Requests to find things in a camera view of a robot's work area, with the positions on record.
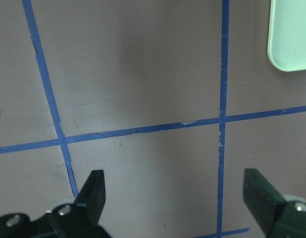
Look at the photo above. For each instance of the light green tray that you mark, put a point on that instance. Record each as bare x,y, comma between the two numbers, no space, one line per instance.
286,47

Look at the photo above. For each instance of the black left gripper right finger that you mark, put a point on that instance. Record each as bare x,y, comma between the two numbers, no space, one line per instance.
277,215

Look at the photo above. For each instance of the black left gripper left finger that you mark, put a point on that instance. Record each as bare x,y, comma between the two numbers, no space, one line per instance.
79,219

